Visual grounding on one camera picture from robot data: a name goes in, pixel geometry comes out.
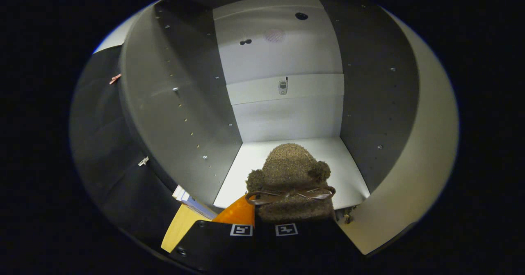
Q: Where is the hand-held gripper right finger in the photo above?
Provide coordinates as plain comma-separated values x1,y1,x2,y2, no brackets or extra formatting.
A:
254,220,365,273

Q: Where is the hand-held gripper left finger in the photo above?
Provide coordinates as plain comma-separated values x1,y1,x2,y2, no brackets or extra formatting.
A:
170,193,256,273

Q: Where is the dark grey shoe cabinet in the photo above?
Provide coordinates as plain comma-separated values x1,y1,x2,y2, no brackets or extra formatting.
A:
118,0,421,223

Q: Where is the white book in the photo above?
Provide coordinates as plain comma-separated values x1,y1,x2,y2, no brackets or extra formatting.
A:
172,185,193,205

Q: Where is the black backdrop cloth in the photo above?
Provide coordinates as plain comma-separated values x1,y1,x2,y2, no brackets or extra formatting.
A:
69,45,183,245

